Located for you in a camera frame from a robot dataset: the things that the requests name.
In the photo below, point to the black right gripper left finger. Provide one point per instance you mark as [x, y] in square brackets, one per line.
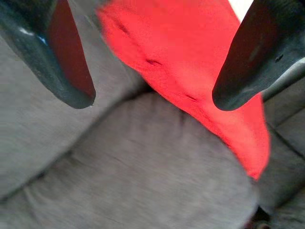
[35, 47]

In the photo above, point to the dark grey fabric sofa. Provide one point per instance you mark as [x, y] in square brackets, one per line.
[143, 155]

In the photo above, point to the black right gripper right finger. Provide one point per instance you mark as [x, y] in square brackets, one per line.
[257, 59]

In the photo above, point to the red pillow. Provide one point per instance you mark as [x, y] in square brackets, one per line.
[178, 47]

